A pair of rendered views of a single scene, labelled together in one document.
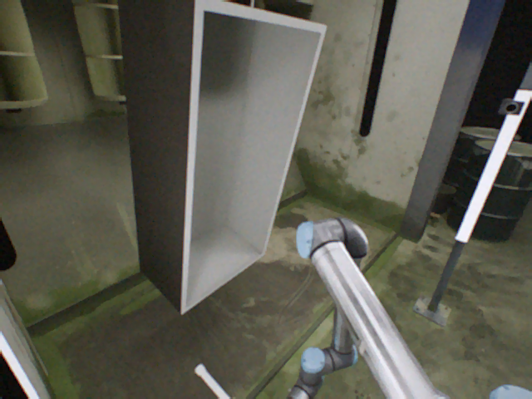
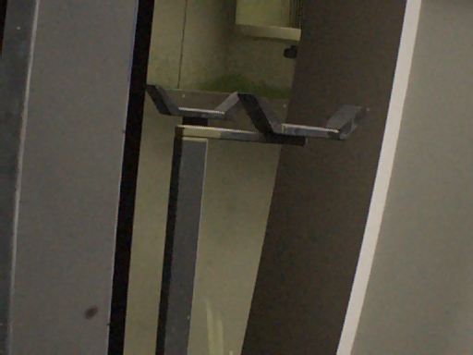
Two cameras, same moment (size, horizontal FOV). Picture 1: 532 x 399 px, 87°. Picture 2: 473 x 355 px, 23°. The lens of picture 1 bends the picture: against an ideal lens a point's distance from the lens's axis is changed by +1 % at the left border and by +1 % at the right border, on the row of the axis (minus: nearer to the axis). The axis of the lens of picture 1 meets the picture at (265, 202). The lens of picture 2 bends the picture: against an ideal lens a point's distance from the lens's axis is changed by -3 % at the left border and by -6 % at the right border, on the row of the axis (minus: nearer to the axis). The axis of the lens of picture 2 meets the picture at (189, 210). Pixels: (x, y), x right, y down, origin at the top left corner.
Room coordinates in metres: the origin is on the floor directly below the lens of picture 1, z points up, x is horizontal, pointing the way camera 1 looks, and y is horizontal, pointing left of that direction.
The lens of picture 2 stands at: (-0.90, -0.41, 1.12)
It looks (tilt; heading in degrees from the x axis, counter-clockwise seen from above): 6 degrees down; 30
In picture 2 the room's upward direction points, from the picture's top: 5 degrees clockwise
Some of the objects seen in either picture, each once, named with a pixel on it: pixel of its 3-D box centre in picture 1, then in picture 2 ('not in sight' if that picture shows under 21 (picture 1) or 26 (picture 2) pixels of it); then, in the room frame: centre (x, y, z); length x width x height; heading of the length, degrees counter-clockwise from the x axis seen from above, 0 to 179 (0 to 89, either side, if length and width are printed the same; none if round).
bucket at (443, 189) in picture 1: (437, 198); not in sight; (2.98, -2.01, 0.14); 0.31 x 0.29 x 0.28; 139
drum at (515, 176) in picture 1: (492, 191); not in sight; (2.55, -2.23, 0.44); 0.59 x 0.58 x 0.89; 154
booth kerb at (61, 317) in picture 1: (219, 237); not in sight; (2.05, 0.40, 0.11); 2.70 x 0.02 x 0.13; 139
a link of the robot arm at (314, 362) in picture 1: (314, 365); not in sight; (0.72, -0.23, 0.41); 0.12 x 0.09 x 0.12; 110
